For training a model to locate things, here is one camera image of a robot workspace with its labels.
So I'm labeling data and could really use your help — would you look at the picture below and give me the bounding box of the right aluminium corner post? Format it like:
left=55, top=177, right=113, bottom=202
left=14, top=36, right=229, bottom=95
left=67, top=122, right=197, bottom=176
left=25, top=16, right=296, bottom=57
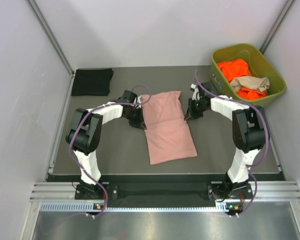
left=259, top=0, right=296, bottom=55

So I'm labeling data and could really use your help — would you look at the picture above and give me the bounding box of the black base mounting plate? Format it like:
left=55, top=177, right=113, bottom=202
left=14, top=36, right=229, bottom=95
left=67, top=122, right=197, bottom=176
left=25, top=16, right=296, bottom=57
left=74, top=172, right=286, bottom=208

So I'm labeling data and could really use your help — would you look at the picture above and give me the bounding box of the left aluminium corner post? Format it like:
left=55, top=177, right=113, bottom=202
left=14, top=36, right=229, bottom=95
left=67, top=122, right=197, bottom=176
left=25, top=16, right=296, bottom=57
left=25, top=0, right=74, bottom=76

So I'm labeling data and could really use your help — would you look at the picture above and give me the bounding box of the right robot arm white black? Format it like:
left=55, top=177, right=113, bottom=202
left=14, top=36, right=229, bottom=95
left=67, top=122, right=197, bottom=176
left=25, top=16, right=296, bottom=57
left=184, top=83, right=270, bottom=201

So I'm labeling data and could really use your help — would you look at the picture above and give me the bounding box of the beige t shirt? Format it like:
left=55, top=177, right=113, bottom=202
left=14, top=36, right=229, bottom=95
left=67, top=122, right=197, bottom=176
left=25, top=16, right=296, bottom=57
left=230, top=76, right=270, bottom=92

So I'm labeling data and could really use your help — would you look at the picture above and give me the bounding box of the pink t shirt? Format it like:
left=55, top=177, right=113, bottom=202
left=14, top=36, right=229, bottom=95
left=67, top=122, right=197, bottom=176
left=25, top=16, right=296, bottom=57
left=141, top=90, right=198, bottom=165

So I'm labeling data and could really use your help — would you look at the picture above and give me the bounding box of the grey slotted cable duct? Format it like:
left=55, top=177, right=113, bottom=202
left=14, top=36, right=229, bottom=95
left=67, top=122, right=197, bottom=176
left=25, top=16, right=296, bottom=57
left=40, top=202, right=241, bottom=213

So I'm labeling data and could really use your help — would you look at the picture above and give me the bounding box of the olive green plastic bin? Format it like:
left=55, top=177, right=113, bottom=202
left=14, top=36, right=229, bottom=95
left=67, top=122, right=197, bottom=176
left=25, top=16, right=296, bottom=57
left=209, top=43, right=287, bottom=109

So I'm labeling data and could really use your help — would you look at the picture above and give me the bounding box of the aluminium corner post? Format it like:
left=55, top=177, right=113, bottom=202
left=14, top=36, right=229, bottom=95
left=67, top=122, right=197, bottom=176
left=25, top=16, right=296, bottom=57
left=25, top=0, right=74, bottom=76
left=259, top=0, right=296, bottom=55

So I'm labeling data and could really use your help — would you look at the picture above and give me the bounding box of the orange t shirt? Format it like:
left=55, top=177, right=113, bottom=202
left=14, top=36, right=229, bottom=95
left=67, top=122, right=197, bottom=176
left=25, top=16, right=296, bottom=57
left=217, top=58, right=268, bottom=101

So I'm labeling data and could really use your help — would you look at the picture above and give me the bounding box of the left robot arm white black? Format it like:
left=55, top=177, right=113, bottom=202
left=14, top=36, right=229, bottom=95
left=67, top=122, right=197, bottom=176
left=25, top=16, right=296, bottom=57
left=65, top=90, right=146, bottom=200

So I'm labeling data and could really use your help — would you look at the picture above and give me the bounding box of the folded black t shirt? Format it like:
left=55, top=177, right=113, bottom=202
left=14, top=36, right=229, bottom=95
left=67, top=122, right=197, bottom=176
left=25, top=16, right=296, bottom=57
left=71, top=68, right=114, bottom=97

